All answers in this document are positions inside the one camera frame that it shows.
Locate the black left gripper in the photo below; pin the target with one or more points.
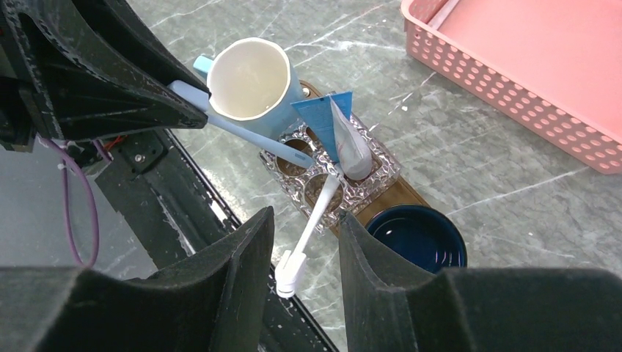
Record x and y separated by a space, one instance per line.
84 70

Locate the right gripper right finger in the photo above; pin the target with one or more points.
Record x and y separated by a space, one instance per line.
391 304

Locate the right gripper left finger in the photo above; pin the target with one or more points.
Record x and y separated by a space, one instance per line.
211 301

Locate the dark blue mug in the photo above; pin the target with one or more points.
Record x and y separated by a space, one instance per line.
421 235

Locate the brown wooden oval tray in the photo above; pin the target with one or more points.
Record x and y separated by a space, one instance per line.
399 193

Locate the clear acrylic holder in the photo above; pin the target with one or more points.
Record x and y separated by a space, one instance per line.
303 186

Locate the white toothpaste tube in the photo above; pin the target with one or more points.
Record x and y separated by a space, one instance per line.
355 158

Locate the light blue mug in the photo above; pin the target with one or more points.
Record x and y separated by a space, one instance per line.
253 85

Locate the blue toothpaste tube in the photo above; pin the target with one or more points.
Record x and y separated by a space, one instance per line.
317 114

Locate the pink plastic basket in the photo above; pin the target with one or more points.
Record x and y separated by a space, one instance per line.
552 66

